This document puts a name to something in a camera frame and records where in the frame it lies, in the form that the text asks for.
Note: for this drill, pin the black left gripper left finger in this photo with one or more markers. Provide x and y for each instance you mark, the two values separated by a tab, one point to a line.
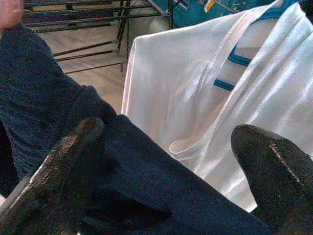
49	186

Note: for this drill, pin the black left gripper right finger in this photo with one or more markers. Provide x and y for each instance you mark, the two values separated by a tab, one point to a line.
276	176

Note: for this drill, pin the blue plastic hanger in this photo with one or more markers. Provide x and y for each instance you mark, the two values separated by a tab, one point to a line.
238	60

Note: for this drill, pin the white t-shirt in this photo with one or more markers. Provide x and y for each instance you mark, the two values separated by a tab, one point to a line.
171	85

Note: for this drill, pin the dark navy garment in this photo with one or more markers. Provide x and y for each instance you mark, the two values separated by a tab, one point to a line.
36	98

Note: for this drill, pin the black metal drying rack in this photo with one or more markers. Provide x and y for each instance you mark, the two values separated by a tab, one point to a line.
122	29

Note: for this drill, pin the blue plastic container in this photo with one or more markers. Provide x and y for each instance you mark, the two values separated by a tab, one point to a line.
190	9

